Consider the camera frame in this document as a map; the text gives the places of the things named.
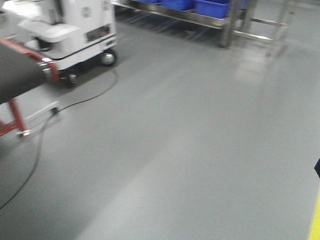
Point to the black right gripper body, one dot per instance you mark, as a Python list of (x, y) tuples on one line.
[(317, 168)]

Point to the black conveyor belt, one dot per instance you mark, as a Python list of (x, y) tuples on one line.
[(18, 74)]

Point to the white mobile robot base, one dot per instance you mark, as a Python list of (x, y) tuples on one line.
[(70, 32)]

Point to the steel rack frame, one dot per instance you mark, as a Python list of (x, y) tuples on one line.
[(237, 22)]

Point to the blue bin on cart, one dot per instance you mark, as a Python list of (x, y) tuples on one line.
[(212, 8), (182, 5)]

